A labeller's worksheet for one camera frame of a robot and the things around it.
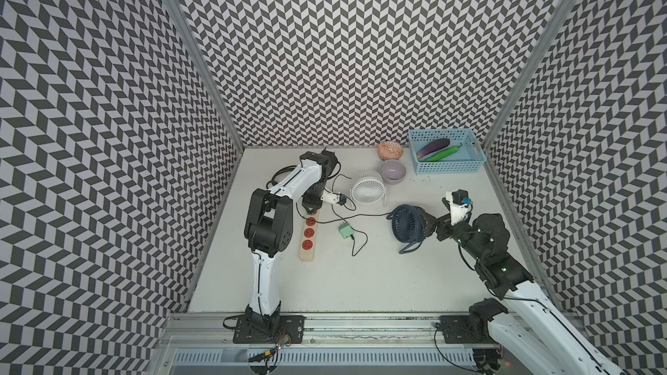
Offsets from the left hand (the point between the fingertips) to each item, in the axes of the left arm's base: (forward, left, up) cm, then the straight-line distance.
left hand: (307, 203), depth 94 cm
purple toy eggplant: (+29, -53, 0) cm, 61 cm away
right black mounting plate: (-40, -47, +2) cm, 62 cm away
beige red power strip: (-16, -1, -2) cm, 16 cm away
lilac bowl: (+17, -34, -3) cm, 38 cm away
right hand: (-11, -40, +14) cm, 43 cm away
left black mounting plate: (-40, +10, +3) cm, 41 cm away
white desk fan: (+5, -23, +2) cm, 24 cm away
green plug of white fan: (-9, -14, -4) cm, 17 cm away
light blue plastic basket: (+26, -69, -5) cm, 74 cm away
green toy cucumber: (+26, -57, -1) cm, 63 cm away
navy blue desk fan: (-11, -36, +4) cm, 38 cm away
